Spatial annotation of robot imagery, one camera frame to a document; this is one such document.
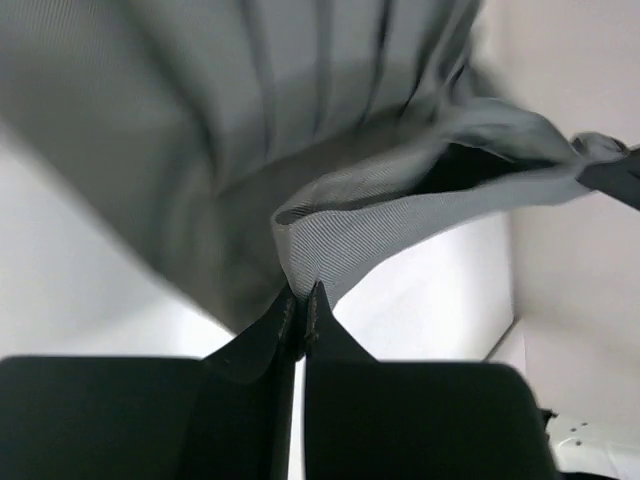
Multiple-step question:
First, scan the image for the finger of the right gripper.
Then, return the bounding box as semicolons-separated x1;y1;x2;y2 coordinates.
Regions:
577;144;639;210

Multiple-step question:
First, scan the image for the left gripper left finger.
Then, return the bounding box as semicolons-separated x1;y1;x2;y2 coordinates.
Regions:
1;290;296;479

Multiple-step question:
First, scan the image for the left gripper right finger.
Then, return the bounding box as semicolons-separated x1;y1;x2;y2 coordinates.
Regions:
303;283;558;480

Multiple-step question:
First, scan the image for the grey pleated skirt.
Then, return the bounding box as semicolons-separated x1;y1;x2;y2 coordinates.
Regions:
1;1;622;332

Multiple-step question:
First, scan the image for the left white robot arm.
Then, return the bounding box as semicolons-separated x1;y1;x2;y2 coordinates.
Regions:
1;284;639;479

